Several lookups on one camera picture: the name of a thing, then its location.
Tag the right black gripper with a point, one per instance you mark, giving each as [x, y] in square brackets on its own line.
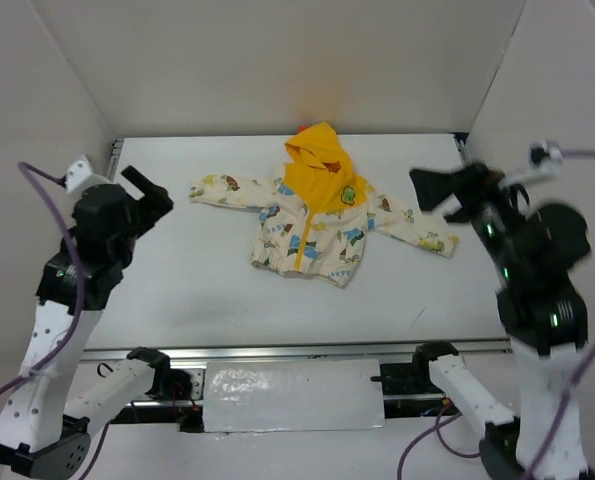
[457, 189]

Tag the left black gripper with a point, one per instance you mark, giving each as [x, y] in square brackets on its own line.
[150, 201]

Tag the yellow hooded printed child jacket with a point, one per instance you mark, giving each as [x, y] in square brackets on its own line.
[315, 211]

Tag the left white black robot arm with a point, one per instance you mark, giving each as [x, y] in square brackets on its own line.
[45, 434]

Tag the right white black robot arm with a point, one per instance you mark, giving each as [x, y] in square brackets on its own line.
[544, 316]

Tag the white foil covered panel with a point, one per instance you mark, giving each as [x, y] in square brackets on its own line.
[309, 395]

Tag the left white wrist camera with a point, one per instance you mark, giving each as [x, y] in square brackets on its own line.
[80, 176]

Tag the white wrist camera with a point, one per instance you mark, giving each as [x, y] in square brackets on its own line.
[544, 163]
[80, 176]

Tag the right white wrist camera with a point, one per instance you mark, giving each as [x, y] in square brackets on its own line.
[544, 163]

